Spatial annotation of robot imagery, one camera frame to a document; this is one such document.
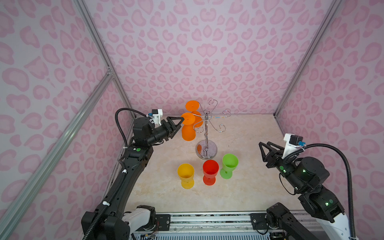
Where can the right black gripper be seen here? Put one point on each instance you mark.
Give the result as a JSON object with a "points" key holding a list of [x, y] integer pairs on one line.
{"points": [[276, 155]]}

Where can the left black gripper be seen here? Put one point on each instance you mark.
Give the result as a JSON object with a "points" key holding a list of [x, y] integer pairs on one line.
{"points": [[165, 127]]}

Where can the orange plastic wine glass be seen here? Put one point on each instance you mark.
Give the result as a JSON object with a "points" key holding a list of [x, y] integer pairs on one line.
{"points": [[193, 106], [188, 132]]}

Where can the green plastic wine glass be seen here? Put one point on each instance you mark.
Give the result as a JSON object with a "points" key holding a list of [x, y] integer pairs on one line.
{"points": [[230, 162]]}

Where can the yellow plastic wine glass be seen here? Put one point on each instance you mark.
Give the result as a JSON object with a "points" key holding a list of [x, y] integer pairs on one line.
{"points": [[186, 174]]}

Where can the red plastic wine glass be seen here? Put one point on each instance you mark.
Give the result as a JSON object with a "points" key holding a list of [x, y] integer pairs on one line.
{"points": [[210, 169]]}

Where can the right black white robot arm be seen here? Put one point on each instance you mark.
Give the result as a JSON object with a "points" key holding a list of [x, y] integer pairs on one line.
{"points": [[307, 175]]}

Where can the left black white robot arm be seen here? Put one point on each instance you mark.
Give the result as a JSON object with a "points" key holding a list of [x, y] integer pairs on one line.
{"points": [[106, 221]]}

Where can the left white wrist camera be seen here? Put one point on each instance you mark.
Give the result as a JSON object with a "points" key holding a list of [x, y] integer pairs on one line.
{"points": [[156, 116]]}

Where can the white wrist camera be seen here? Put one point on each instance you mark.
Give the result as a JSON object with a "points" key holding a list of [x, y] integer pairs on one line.
{"points": [[156, 116], [293, 143]]}

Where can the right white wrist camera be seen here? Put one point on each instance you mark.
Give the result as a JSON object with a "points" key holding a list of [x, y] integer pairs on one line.
{"points": [[293, 143]]}

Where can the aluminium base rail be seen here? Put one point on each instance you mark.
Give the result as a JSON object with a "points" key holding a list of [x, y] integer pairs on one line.
{"points": [[205, 226]]}

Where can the left aluminium frame post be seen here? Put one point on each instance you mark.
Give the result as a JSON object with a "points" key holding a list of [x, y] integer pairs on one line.
{"points": [[97, 40]]}

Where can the aluminium frame post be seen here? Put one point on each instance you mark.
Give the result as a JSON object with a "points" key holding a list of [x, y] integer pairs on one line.
{"points": [[326, 23], [97, 40]]}

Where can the right aluminium frame post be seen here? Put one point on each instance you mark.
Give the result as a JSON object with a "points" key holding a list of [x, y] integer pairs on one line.
{"points": [[326, 23]]}

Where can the diagonal aluminium frame bar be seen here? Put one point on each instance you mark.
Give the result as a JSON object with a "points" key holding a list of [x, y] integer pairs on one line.
{"points": [[21, 204]]}

